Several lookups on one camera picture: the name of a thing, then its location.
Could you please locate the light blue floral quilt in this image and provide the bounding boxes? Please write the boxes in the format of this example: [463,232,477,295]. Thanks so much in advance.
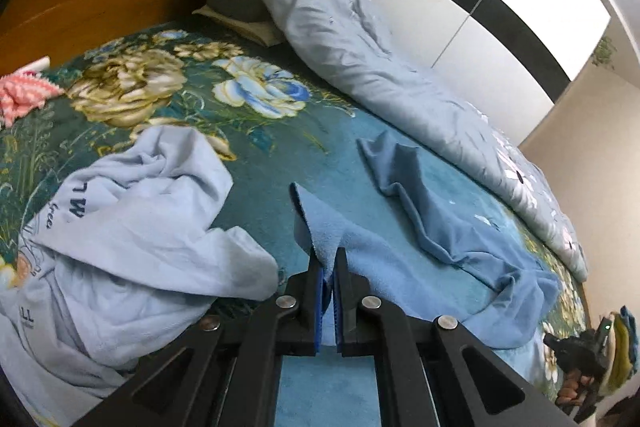
[262,0,588,282]

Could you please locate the light blue printed sweatshirt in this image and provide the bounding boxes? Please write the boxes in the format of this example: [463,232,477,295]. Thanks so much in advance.
[1,126,279,426]

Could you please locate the white paper roll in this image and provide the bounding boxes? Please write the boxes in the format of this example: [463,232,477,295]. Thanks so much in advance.
[16,55,51,74]

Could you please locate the pink knitted cloth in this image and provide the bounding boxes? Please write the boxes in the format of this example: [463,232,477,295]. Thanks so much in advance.
[1,72,64,128]

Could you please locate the blue fleece pants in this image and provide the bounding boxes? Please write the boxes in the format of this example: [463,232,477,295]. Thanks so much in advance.
[274,128,564,427]

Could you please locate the green plant wall decal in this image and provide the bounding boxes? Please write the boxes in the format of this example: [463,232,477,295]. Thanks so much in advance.
[590,36,617,70]

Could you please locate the green floral bed blanket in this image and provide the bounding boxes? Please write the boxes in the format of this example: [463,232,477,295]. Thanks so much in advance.
[0,24,591,427]

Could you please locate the dark pillow with beige case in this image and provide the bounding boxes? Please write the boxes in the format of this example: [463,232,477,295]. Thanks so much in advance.
[193,0,285,48]

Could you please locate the person's right hand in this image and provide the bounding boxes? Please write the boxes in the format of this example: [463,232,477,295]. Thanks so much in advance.
[554,369,599,407]

